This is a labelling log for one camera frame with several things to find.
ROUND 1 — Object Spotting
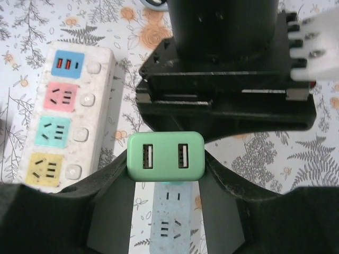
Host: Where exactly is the white plastic connector part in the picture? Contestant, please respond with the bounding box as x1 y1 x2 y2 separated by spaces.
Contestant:
287 6 339 81

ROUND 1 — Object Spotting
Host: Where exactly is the white long power strip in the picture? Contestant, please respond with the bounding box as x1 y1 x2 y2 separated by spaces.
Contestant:
14 39 117 195

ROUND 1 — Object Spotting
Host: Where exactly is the light blue power strip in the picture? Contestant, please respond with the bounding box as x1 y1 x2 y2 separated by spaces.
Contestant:
148 181 192 254

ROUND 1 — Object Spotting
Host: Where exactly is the floral tablecloth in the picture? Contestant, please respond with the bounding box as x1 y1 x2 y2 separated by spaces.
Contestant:
0 0 339 254

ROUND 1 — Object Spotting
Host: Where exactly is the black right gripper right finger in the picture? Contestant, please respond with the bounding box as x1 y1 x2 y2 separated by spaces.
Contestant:
199 149 339 254

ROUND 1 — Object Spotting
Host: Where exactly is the green double USB charger plug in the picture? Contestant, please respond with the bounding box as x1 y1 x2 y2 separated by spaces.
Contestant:
126 131 206 183

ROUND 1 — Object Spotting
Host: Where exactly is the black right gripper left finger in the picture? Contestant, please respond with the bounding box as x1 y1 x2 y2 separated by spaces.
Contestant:
0 152 138 254

